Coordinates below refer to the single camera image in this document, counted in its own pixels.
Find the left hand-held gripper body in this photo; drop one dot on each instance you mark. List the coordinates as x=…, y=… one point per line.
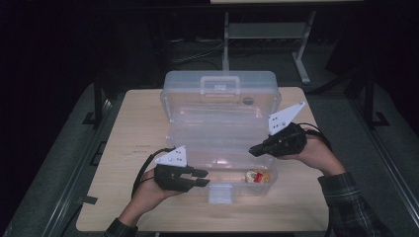
x=171, y=174

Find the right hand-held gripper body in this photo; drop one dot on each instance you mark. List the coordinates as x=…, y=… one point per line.
x=286, y=140

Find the clear plastic storage box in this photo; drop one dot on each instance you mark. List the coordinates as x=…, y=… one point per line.
x=220, y=131

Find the person's left hand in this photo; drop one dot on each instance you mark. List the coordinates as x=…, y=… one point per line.
x=148, y=197

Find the person's right hand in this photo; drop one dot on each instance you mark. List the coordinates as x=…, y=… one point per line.
x=316, y=154

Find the dark tape piece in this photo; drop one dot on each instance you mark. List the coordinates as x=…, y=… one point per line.
x=88, y=199

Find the grey metal stand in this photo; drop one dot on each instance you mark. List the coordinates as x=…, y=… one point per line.
x=267, y=31

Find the black post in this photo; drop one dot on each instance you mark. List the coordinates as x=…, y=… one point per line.
x=98, y=98

